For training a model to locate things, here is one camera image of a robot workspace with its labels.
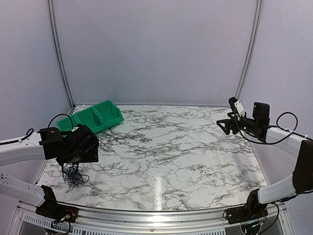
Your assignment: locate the left corner aluminium post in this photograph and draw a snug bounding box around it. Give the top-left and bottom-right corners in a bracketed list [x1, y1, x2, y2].
[46, 0, 75, 109]

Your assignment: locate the left green bin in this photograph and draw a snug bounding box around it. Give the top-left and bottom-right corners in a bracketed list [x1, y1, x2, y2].
[57, 116, 78, 132]

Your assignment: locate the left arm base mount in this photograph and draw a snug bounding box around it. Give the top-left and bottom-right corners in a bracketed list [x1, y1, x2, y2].
[36, 185, 78, 223]

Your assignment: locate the corner aluminium post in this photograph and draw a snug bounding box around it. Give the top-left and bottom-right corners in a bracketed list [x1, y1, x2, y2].
[46, 0, 75, 109]
[235, 0, 264, 99]

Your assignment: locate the middle green bin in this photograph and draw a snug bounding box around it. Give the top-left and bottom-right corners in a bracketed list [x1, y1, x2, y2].
[74, 107, 105, 134]

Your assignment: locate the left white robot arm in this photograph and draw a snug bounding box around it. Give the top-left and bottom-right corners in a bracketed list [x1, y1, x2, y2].
[0, 124, 99, 218]

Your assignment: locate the right green bin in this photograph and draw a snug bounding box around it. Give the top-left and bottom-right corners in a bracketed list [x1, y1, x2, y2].
[92, 100, 124, 130]

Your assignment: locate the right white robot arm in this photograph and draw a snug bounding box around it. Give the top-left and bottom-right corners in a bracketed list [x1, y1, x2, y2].
[217, 97, 313, 219]

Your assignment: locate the green bin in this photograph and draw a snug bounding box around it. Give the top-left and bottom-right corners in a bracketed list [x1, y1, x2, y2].
[92, 100, 124, 130]
[57, 116, 78, 132]
[74, 107, 105, 134]

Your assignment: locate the black cable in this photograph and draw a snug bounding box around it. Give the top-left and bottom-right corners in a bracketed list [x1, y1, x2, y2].
[61, 163, 90, 193]

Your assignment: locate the blue cable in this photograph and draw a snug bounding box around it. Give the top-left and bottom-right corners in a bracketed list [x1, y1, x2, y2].
[62, 164, 85, 185]

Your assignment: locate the right corner aluminium post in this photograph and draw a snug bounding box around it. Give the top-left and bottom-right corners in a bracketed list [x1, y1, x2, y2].
[235, 0, 264, 99]

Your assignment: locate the aluminium front rail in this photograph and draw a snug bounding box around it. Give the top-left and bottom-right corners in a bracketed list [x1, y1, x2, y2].
[8, 202, 294, 235]

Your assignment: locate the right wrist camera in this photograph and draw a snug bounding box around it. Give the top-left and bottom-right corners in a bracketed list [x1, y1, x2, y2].
[228, 97, 246, 117]

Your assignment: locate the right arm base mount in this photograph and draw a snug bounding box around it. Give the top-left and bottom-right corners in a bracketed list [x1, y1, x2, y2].
[222, 189, 268, 224]

